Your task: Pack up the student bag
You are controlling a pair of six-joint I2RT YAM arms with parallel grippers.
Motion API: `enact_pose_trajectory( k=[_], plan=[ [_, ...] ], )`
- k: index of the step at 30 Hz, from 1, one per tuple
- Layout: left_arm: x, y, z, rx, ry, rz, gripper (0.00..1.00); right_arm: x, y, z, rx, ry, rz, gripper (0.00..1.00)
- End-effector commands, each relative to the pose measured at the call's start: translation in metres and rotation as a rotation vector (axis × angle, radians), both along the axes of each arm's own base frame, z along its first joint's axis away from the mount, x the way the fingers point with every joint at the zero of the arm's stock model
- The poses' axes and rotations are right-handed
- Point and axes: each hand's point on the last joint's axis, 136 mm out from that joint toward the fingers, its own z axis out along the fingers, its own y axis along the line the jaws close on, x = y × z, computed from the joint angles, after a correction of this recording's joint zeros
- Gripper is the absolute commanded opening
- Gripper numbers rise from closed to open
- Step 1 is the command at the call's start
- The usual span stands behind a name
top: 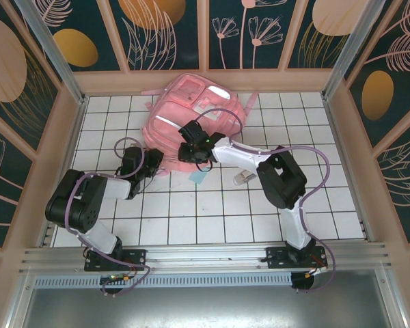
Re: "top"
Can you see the light blue card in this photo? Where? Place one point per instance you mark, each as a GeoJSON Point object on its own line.
{"type": "Point", "coordinates": [196, 177]}

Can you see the pink backpack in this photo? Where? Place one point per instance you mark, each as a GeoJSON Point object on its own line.
{"type": "Point", "coordinates": [171, 119]}

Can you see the clear packaged small item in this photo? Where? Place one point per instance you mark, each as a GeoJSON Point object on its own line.
{"type": "Point", "coordinates": [244, 178]}

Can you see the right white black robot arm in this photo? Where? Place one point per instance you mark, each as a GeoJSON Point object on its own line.
{"type": "Point", "coordinates": [283, 177]}

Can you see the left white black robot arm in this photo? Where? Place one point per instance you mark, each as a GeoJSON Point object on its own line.
{"type": "Point", "coordinates": [75, 205]}

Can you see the small circuit board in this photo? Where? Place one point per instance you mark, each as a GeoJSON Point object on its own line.
{"type": "Point", "coordinates": [114, 278]}

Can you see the grey metal sheet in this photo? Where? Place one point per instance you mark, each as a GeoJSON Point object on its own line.
{"type": "Point", "coordinates": [205, 307]}

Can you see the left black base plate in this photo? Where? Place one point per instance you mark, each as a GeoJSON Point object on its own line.
{"type": "Point", "coordinates": [136, 256]}

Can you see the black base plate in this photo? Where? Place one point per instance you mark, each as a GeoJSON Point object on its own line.
{"type": "Point", "coordinates": [136, 256]}
{"type": "Point", "coordinates": [275, 256]}

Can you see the aluminium mounting rail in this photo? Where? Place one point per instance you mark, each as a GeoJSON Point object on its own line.
{"type": "Point", "coordinates": [208, 256]}

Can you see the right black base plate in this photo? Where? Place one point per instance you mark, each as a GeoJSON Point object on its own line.
{"type": "Point", "coordinates": [275, 256]}

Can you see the left aluminium corner post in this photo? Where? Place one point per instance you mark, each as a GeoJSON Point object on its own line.
{"type": "Point", "coordinates": [54, 58]}

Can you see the aluminium corner post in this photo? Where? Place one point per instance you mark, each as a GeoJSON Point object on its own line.
{"type": "Point", "coordinates": [348, 51]}
{"type": "Point", "coordinates": [54, 58]}

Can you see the right aluminium side rail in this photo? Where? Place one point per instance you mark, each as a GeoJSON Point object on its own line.
{"type": "Point", "coordinates": [339, 136]}

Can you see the right aluminium corner post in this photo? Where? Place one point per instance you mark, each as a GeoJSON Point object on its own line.
{"type": "Point", "coordinates": [348, 51]}

